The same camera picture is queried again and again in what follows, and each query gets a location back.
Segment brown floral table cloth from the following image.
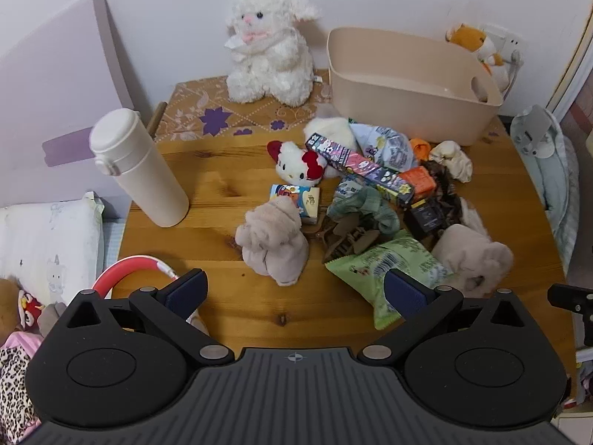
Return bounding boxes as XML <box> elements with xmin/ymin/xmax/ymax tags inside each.
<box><xmin>153</xmin><ymin>72</ymin><xmax>335</xmax><ymax>145</ymax></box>

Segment lavender board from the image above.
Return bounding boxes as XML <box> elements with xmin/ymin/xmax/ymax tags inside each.
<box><xmin>0</xmin><ymin>0</ymin><xmax>153</xmax><ymax>221</ymax></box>

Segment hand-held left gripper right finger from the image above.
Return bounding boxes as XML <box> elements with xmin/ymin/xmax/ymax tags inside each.
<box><xmin>362</xmin><ymin>268</ymin><xmax>553</xmax><ymax>367</ymax></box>

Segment white fluffy plush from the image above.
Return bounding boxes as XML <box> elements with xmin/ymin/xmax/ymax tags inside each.
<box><xmin>303</xmin><ymin>116</ymin><xmax>358</xmax><ymax>179</ymax></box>

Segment beige plastic bin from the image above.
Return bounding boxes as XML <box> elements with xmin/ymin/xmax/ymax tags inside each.
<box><xmin>327</xmin><ymin>27</ymin><xmax>505</xmax><ymax>146</ymax></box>

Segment wooden stick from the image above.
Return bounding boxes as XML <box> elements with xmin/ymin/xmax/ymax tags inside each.
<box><xmin>147</xmin><ymin>101</ymin><xmax>168</xmax><ymax>141</ymax></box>

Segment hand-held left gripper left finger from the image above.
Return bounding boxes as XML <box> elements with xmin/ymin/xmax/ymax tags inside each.
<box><xmin>41</xmin><ymin>268</ymin><xmax>235</xmax><ymax>367</ymax></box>

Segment white cat plush red bow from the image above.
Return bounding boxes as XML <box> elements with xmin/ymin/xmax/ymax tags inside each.
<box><xmin>267</xmin><ymin>140</ymin><xmax>327</xmax><ymax>187</ymax></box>

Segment cream sock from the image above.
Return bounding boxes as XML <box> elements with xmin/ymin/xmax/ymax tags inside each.
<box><xmin>428</xmin><ymin>140</ymin><xmax>474</xmax><ymax>184</ymax></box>

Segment green plaid scrunchie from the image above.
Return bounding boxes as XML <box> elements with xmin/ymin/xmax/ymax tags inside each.
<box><xmin>327</xmin><ymin>188</ymin><xmax>401</xmax><ymax>237</ymax></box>

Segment light blue blanket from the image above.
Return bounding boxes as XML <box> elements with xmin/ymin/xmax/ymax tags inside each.
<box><xmin>510</xmin><ymin>104</ymin><xmax>582</xmax><ymax>274</ymax></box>

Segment blue white printed packet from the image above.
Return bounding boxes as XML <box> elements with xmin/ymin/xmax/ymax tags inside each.
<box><xmin>348</xmin><ymin>123</ymin><xmax>420</xmax><ymax>173</ymax></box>

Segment orange hamster plush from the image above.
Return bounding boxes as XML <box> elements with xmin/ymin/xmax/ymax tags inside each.
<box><xmin>445</xmin><ymin>23</ymin><xmax>510</xmax><ymax>103</ymax></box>

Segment grey plastic stand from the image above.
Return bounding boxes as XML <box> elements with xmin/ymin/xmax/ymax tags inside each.
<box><xmin>516</xmin><ymin>106</ymin><xmax>563</xmax><ymax>158</ymax></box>

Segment pink cloth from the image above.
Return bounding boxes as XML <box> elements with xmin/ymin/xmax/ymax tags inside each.
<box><xmin>0</xmin><ymin>331</ymin><xmax>44</xmax><ymax>362</ymax></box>

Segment long colourful cartoon box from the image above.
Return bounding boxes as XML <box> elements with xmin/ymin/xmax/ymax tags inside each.
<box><xmin>305</xmin><ymin>132</ymin><xmax>415</xmax><ymax>207</ymax></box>

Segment dark brown crumpled wrapper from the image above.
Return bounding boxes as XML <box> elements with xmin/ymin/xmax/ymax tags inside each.
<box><xmin>425</xmin><ymin>160</ymin><xmax>464</xmax><ymax>235</ymax></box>

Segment leopard print cloth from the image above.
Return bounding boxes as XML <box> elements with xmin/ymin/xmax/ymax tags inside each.
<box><xmin>0</xmin><ymin>345</ymin><xmax>43</xmax><ymax>445</ymax></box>

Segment small blue cartoon box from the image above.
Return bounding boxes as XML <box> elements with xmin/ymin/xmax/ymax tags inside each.
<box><xmin>269</xmin><ymin>184</ymin><xmax>322</xmax><ymax>220</ymax></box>

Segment red white headphones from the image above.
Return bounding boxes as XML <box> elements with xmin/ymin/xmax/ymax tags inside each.
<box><xmin>91</xmin><ymin>254</ymin><xmax>210</xmax><ymax>334</ymax></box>

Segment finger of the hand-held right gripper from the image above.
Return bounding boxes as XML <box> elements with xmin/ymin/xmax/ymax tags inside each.
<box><xmin>547</xmin><ymin>282</ymin><xmax>593</xmax><ymax>334</ymax></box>

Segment white thermos bottle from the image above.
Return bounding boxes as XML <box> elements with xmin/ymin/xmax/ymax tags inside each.
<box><xmin>89</xmin><ymin>108</ymin><xmax>190</xmax><ymax>229</ymax></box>

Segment orange box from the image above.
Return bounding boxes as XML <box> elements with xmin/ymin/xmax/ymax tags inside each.
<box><xmin>398</xmin><ymin>166</ymin><xmax>437</xmax><ymax>204</ymax></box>

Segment white plug with cable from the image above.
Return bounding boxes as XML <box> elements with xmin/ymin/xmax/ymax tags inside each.
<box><xmin>503</xmin><ymin>50</ymin><xmax>525</xmax><ymax>100</ymax></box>

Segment white wall socket plate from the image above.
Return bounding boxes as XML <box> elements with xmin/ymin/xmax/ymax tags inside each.
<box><xmin>479</xmin><ymin>23</ymin><xmax>529</xmax><ymax>63</ymax></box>

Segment white fluffy cloth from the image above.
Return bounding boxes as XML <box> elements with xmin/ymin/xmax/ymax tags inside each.
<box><xmin>458</xmin><ymin>197</ymin><xmax>489</xmax><ymax>238</ymax></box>

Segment black box yellow label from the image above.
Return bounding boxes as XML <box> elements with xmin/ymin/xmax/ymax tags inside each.
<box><xmin>403</xmin><ymin>198</ymin><xmax>448</xmax><ymax>242</ymax></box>

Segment green snack packet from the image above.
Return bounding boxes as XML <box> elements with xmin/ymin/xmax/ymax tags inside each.
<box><xmin>324</xmin><ymin>229</ymin><xmax>457</xmax><ymax>331</ymax></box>

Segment cream door frame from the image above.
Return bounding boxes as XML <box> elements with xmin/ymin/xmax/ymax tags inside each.
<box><xmin>544</xmin><ymin>9</ymin><xmax>593</xmax><ymax>121</ymax></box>

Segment white plush lamb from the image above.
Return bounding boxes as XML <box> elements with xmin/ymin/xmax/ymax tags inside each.
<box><xmin>225</xmin><ymin>0</ymin><xmax>322</xmax><ymax>106</ymax></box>

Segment small orange toy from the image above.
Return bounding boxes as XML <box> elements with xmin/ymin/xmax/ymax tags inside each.
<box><xmin>410</xmin><ymin>137</ymin><xmax>433</xmax><ymax>161</ymax></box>

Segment grey plush toy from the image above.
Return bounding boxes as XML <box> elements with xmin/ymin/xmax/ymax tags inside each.
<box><xmin>37</xmin><ymin>301</ymin><xmax>68</xmax><ymax>337</ymax></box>

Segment small red plush toy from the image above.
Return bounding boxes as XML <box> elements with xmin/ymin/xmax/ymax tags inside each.
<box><xmin>17</xmin><ymin>290</ymin><xmax>46</xmax><ymax>331</ymax></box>

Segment white printed pillow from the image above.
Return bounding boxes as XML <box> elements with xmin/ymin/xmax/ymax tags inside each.
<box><xmin>0</xmin><ymin>192</ymin><xmax>105</xmax><ymax>307</ymax></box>

